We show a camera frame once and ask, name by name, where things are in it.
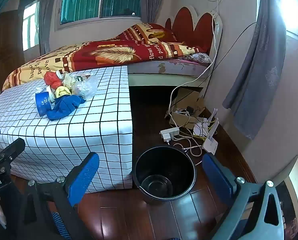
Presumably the red plastic bag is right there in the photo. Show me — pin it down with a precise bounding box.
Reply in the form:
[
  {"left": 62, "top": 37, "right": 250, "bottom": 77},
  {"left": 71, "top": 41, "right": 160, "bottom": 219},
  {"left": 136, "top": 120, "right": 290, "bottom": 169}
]
[{"left": 44, "top": 71, "right": 63, "bottom": 90}]

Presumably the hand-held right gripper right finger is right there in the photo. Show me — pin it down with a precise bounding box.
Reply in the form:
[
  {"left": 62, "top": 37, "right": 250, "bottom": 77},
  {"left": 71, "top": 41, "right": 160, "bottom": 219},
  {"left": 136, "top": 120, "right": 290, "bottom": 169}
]
[{"left": 202, "top": 153, "right": 286, "bottom": 240}]

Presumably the bed with red-yellow blanket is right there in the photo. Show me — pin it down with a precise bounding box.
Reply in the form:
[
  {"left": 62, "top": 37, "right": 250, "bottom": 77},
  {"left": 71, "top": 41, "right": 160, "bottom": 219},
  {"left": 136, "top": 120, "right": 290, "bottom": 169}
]
[{"left": 2, "top": 23, "right": 211, "bottom": 92}]

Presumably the small window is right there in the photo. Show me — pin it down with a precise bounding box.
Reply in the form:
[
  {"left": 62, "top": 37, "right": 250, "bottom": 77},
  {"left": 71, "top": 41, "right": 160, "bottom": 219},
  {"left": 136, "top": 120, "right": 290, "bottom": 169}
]
[{"left": 21, "top": 1, "right": 40, "bottom": 52}]

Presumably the yellow towel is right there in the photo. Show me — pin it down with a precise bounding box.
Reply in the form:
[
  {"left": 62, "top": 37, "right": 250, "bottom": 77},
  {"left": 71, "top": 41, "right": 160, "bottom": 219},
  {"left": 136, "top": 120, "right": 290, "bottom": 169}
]
[{"left": 54, "top": 86, "right": 72, "bottom": 98}]

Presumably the table with checkered cloth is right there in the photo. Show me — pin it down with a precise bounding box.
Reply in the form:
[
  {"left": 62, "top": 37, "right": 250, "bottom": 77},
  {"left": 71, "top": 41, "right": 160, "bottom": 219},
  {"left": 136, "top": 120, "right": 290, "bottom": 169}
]
[{"left": 0, "top": 65, "right": 134, "bottom": 193}]

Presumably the black plastic bin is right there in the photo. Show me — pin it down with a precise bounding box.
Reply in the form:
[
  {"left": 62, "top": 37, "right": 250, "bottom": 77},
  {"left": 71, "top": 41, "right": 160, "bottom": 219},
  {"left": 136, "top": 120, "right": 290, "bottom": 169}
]
[{"left": 132, "top": 146, "right": 197, "bottom": 201}]

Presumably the beige crumpled wrapper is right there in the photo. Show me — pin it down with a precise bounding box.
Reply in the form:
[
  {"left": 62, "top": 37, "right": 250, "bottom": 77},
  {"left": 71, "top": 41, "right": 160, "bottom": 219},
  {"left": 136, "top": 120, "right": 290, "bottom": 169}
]
[{"left": 62, "top": 72, "right": 76, "bottom": 88}]

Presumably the blue paper cup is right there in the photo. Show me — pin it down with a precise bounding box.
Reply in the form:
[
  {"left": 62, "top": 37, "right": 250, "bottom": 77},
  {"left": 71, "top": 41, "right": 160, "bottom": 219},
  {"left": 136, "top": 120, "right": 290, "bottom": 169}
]
[{"left": 35, "top": 90, "right": 55, "bottom": 117}]

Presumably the blue knitted slipper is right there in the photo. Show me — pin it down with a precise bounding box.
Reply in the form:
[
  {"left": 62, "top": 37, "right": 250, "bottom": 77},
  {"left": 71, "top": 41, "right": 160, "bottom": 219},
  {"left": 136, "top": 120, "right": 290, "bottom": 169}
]
[{"left": 52, "top": 211, "right": 73, "bottom": 240}]

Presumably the white router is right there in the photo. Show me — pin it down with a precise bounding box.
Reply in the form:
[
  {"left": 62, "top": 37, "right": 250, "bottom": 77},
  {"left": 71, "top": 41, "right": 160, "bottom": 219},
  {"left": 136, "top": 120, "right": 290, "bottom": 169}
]
[{"left": 203, "top": 109, "right": 219, "bottom": 155}]

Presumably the clear plastic bag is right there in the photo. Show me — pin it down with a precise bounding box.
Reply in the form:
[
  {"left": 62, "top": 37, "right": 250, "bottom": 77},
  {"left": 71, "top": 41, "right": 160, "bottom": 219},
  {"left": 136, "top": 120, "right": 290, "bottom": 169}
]
[{"left": 72, "top": 75, "right": 99, "bottom": 99}]

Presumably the long grey curtain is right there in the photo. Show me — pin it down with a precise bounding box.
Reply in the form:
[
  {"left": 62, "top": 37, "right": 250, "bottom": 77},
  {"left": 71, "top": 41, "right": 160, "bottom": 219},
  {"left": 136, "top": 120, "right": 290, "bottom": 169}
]
[{"left": 223, "top": 0, "right": 287, "bottom": 140}]

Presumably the floral mattress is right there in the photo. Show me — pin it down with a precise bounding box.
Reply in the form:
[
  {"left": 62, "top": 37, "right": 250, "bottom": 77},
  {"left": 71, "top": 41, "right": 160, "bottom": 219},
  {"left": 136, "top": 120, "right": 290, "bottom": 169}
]
[{"left": 128, "top": 52, "right": 212, "bottom": 75}]

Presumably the thin black cable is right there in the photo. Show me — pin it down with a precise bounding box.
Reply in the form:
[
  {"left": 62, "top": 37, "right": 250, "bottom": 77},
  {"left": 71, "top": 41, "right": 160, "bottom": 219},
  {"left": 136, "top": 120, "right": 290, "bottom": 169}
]
[{"left": 174, "top": 21, "right": 258, "bottom": 93}]

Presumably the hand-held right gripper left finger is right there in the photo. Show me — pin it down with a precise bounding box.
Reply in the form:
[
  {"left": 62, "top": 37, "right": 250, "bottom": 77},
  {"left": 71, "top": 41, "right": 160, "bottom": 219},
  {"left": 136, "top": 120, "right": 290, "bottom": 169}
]
[{"left": 24, "top": 152, "right": 100, "bottom": 240}]

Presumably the white power cable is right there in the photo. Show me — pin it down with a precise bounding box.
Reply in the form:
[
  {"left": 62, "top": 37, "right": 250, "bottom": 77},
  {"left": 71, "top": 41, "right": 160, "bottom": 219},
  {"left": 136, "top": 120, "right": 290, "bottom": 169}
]
[{"left": 168, "top": 0, "right": 226, "bottom": 120}]

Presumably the blue cloth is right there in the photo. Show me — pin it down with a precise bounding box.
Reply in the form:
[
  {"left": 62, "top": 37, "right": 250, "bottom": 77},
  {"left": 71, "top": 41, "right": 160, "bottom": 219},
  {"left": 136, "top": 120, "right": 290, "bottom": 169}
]
[{"left": 47, "top": 95, "right": 86, "bottom": 120}]

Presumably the white modem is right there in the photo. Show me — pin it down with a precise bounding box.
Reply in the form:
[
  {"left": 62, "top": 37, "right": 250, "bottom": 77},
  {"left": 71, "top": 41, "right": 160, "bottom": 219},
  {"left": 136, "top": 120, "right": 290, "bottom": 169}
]
[{"left": 193, "top": 117, "right": 209, "bottom": 137}]

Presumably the large window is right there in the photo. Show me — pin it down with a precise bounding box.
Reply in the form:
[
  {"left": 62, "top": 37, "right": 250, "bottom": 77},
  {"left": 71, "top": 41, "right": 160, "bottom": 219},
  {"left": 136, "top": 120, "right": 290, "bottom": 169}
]
[{"left": 55, "top": 0, "right": 142, "bottom": 29}]

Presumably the cardboard box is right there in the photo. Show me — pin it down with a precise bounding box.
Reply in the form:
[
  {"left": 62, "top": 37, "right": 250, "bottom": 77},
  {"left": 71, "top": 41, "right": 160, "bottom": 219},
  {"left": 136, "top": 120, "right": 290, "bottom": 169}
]
[{"left": 165, "top": 87, "right": 207, "bottom": 128}]

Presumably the white charging cable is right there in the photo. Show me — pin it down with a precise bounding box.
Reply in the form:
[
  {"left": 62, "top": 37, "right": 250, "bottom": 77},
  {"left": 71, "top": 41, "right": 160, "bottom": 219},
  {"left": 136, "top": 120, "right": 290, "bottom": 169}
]
[{"left": 173, "top": 135, "right": 203, "bottom": 166}]

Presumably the white power strip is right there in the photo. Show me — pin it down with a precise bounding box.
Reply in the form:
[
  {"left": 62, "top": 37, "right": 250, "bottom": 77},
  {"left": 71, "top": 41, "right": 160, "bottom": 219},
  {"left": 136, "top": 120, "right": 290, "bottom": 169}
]
[{"left": 160, "top": 127, "right": 179, "bottom": 144}]

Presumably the white bed frame red headboard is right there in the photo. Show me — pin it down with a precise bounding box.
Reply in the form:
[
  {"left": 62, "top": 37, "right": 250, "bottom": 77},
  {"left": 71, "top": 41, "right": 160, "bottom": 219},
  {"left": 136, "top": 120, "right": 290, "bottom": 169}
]
[{"left": 128, "top": 6, "right": 223, "bottom": 95}]

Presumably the brown wooden wardrobe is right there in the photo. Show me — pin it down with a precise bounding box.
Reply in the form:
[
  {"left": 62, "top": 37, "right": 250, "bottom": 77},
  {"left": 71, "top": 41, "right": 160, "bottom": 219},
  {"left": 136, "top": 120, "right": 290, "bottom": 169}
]
[{"left": 0, "top": 10, "right": 24, "bottom": 90}]

